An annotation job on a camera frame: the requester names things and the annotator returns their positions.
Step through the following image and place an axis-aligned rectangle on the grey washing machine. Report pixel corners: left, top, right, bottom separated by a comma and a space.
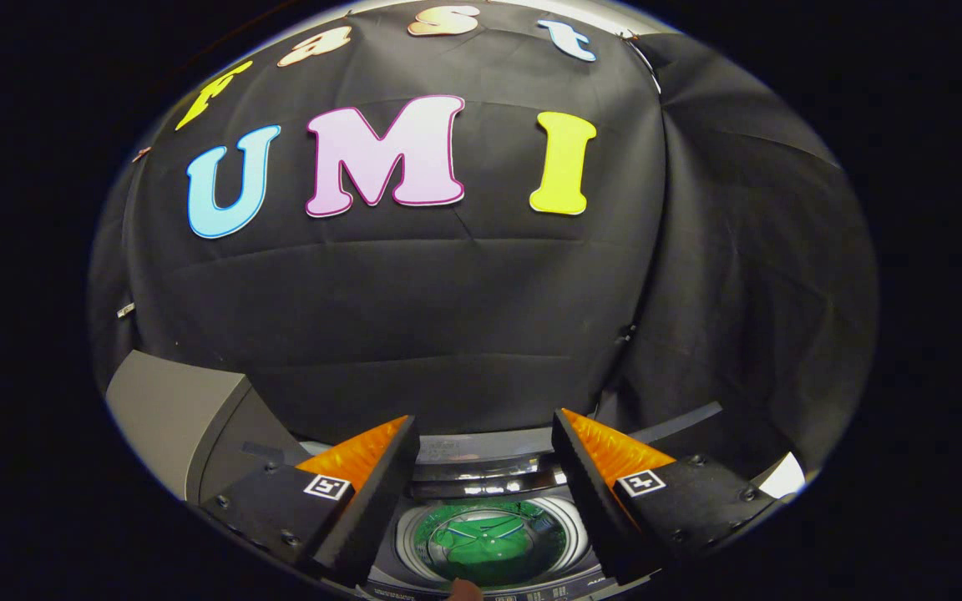
362, 426, 659, 601

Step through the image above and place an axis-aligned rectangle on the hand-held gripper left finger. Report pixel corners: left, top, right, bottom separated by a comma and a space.
197, 415, 421, 589

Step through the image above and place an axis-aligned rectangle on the white panel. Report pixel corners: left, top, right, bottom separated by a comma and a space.
755, 451, 807, 501

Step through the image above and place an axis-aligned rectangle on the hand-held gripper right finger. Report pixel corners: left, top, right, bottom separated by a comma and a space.
552, 407, 782, 585

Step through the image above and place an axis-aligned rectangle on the green polo shirt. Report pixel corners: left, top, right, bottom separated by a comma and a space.
414, 501, 563, 587

